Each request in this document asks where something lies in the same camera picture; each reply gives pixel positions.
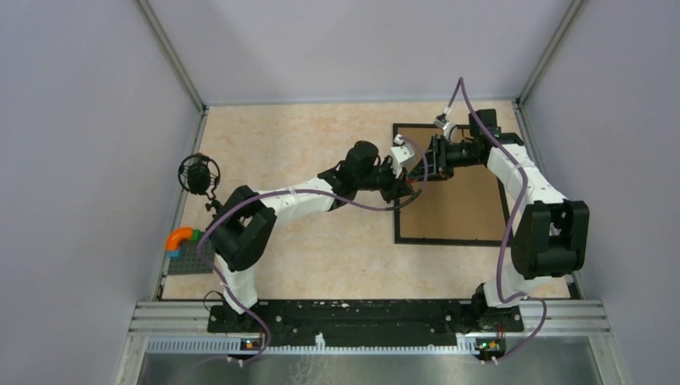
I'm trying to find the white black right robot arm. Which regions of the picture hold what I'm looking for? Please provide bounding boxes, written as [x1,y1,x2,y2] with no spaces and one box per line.
[408,108,589,330]

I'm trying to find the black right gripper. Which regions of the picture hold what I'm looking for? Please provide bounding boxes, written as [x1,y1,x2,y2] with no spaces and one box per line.
[407,135,480,183]

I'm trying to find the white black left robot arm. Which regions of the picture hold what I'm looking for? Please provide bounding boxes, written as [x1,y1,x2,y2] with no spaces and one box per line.
[205,135,423,332]

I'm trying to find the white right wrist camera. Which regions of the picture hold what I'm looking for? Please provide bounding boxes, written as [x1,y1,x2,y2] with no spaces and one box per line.
[433,113,458,141]

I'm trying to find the black microphone on stand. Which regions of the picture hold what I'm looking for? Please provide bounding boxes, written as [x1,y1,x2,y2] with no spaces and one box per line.
[177,152,222,212]

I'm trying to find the grey brick baseplate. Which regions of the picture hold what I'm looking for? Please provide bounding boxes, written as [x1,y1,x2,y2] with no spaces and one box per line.
[166,240,213,276]

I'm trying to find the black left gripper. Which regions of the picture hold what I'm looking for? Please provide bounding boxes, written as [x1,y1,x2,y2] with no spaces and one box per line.
[355,157,415,205]

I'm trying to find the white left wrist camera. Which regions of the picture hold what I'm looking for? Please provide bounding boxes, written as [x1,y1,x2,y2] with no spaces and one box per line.
[387,134,416,179]

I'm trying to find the aluminium front frame rail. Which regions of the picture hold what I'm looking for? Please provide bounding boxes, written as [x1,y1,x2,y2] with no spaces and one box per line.
[129,299,611,356]

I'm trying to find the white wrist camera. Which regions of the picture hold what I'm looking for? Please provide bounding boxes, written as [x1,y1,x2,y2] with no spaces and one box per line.
[387,134,416,179]
[433,113,458,141]

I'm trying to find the orange curved toy brick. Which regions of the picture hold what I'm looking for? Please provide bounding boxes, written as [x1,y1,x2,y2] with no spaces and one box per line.
[164,227,193,253]

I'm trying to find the black wooden picture frame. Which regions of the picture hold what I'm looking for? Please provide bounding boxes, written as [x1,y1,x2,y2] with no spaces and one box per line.
[394,156,509,247]

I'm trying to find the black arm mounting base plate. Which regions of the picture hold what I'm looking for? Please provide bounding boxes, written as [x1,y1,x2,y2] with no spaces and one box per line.
[207,298,524,347]

